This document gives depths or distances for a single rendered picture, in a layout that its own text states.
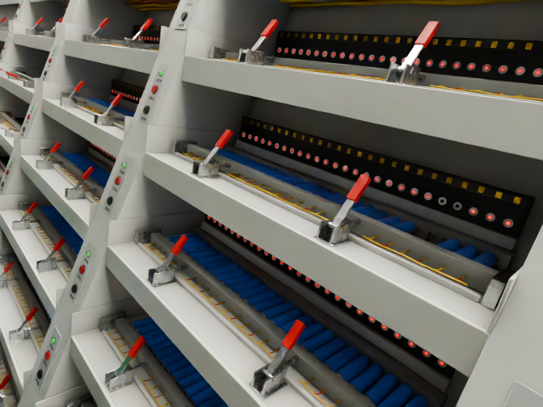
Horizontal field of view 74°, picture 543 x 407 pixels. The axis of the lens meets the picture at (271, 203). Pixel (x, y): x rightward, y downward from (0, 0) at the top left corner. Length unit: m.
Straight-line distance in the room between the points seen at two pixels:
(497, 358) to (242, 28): 0.70
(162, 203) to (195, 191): 0.21
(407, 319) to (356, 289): 0.06
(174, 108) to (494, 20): 0.55
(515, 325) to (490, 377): 0.05
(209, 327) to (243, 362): 0.08
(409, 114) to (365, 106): 0.05
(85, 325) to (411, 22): 0.83
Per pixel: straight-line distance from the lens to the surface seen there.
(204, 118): 0.78
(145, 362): 0.74
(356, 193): 0.43
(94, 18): 1.42
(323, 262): 0.41
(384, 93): 0.44
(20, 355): 1.11
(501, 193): 0.53
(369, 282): 0.39
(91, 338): 0.83
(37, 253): 1.15
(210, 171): 0.60
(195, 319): 0.57
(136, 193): 0.75
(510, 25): 0.68
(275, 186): 0.55
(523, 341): 0.35
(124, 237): 0.77
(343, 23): 0.81
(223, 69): 0.64
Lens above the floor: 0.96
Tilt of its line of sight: 3 degrees down
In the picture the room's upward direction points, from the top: 23 degrees clockwise
